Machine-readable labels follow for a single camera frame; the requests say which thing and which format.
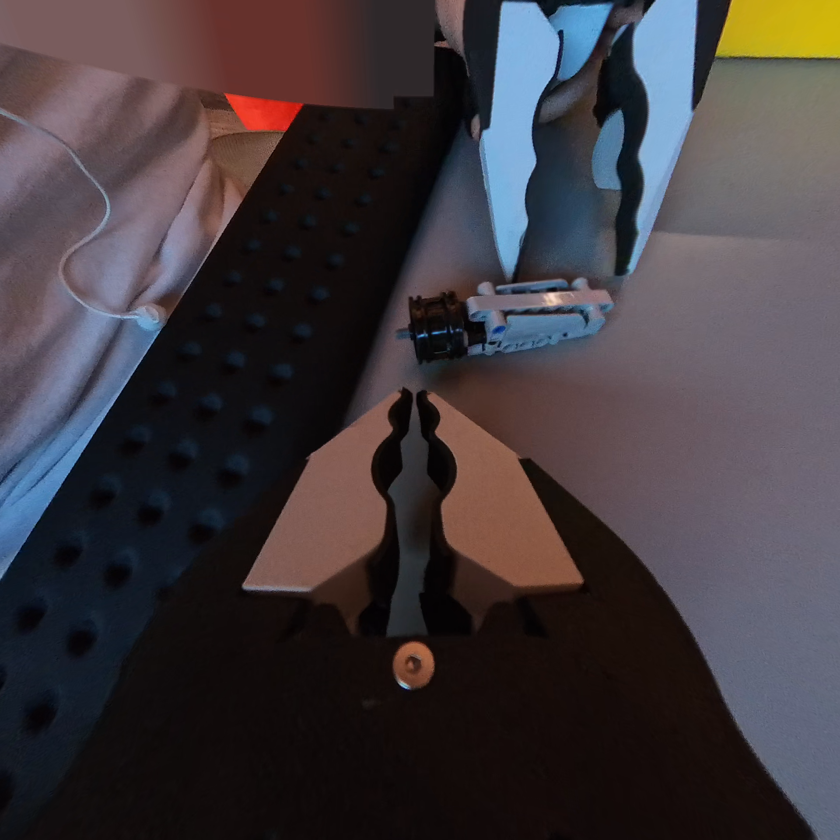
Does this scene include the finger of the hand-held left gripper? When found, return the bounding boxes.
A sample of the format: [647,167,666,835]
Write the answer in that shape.
[481,0,572,280]
[617,0,698,275]

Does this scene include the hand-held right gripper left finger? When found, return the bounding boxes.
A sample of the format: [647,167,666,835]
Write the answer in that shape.
[243,390,413,636]

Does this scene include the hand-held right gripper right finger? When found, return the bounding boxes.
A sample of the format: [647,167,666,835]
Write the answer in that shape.
[420,392,584,634]

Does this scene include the grey toy brick assembly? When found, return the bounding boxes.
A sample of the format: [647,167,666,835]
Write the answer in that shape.
[395,277,616,364]

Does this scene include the person's left hand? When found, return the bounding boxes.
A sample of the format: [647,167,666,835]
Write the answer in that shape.
[539,0,643,126]

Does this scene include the yellow plastic bin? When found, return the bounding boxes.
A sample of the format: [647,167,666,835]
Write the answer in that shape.
[712,0,840,60]

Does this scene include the black perforated panel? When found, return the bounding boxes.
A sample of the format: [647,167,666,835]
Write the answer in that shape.
[0,92,460,840]

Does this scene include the orange cloth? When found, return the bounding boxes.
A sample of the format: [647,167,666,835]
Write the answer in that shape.
[223,92,304,132]

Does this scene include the person's white sweatshirt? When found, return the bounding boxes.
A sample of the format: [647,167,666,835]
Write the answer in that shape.
[0,42,290,572]

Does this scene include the white cord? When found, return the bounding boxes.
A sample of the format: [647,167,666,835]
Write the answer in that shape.
[0,108,165,329]

